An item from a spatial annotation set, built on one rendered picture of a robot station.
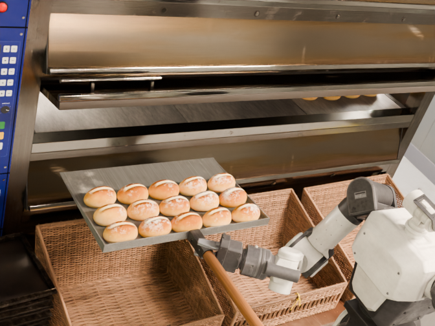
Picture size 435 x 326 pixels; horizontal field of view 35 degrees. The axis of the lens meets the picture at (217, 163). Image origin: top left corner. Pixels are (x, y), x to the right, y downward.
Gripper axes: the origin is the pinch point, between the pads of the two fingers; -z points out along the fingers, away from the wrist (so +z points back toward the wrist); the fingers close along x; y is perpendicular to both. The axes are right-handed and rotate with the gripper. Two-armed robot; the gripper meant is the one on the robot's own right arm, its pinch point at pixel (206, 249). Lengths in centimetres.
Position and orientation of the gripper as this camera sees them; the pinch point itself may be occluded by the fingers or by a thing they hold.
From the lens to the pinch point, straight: 193.7
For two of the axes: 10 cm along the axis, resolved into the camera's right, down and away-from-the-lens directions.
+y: 0.9, -5.3, 8.4
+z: 9.6, 2.6, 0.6
